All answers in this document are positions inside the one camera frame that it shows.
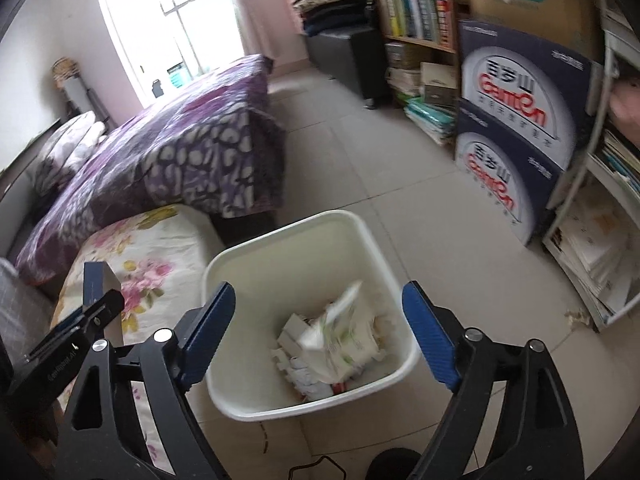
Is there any white metal shelf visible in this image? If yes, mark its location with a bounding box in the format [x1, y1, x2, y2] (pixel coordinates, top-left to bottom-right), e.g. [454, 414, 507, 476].
[542, 0, 640, 331]

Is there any coat rack with plaid cloth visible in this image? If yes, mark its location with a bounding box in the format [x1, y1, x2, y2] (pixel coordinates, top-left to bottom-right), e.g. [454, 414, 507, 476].
[52, 57, 118, 131]

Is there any shelf row of books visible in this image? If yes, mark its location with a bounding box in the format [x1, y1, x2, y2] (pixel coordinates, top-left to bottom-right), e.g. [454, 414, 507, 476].
[597, 130, 640, 191]

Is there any black cable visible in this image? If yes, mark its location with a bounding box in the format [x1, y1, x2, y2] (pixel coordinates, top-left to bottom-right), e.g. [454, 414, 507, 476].
[287, 455, 351, 480]

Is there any teal basket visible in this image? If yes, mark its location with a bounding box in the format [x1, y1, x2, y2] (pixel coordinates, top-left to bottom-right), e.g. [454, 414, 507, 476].
[166, 61, 192, 85]

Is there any pile of folded clothes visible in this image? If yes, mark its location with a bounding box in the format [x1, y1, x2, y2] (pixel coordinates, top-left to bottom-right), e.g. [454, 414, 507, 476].
[292, 0, 371, 36]

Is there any white curtain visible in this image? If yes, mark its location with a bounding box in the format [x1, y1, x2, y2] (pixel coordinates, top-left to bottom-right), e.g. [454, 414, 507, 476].
[220, 0, 261, 61]

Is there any pink plush toy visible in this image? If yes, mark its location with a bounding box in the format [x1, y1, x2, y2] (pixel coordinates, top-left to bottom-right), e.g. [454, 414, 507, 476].
[607, 80, 640, 133]

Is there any stack of teal books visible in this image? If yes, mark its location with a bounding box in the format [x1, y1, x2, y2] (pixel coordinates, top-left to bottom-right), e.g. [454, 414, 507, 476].
[402, 97, 458, 146]

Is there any floral pillow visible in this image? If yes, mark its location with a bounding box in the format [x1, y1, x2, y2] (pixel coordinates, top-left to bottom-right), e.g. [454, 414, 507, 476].
[36, 110, 98, 181]
[42, 120, 108, 196]

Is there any wooden bookshelf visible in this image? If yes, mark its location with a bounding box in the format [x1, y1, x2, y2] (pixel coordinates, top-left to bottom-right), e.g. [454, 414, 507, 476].
[367, 0, 471, 111]

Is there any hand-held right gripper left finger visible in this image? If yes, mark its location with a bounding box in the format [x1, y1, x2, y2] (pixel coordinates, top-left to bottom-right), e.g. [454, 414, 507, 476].
[62, 282, 237, 480]

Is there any black storage bench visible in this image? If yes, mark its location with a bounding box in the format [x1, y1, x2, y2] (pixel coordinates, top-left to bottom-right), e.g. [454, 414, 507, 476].
[305, 25, 383, 108]

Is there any brown cardboard box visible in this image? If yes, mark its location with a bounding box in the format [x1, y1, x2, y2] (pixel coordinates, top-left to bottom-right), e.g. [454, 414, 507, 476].
[457, 0, 601, 61]

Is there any white drawer box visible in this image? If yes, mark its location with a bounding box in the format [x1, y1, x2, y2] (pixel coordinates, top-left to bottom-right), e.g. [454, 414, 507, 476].
[420, 61, 458, 106]

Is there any grey storage box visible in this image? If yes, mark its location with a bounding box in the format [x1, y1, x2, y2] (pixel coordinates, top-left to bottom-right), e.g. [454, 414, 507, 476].
[384, 42, 431, 71]

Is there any white and green packet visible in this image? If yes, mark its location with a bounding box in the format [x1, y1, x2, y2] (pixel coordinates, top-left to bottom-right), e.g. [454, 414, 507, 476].
[297, 280, 391, 386]

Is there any stack of pale books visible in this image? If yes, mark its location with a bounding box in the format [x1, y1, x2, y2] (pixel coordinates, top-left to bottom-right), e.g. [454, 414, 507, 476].
[387, 67, 423, 106]

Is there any purple patterned bed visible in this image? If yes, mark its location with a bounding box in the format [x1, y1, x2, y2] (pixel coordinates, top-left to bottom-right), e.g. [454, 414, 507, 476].
[15, 53, 287, 286]

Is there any dark wooden headboard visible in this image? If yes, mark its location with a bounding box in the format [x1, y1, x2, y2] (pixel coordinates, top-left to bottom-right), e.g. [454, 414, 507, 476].
[0, 117, 61, 261]

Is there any blue water carton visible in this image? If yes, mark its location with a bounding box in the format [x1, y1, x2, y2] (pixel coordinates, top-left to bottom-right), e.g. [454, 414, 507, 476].
[457, 18, 606, 171]
[453, 97, 566, 246]

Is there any white plastic bin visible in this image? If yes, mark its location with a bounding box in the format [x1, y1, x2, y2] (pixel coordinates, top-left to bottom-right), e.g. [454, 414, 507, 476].
[201, 210, 422, 422]

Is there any floral mattress cover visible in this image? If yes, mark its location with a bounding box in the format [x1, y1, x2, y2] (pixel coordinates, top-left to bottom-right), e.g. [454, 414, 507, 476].
[52, 204, 226, 471]

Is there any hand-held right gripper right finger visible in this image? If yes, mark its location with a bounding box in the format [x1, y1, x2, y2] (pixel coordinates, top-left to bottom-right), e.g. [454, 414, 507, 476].
[401, 281, 586, 480]

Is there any row of thick colourful books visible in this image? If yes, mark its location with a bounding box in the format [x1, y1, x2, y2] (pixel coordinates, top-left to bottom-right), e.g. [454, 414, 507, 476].
[375, 0, 451, 43]

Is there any stack of white papers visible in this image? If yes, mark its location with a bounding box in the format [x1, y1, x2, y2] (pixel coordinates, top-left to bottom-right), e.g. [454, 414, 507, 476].
[547, 195, 636, 323]

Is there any window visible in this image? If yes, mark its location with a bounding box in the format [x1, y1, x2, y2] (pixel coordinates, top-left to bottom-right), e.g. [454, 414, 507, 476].
[97, 0, 246, 108]

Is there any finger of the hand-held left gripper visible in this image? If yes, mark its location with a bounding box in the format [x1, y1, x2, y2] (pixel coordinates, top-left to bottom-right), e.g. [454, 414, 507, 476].
[82, 261, 124, 311]
[27, 291, 126, 363]

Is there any white paper box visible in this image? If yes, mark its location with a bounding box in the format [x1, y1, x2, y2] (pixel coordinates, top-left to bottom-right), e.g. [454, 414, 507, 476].
[277, 312, 321, 356]

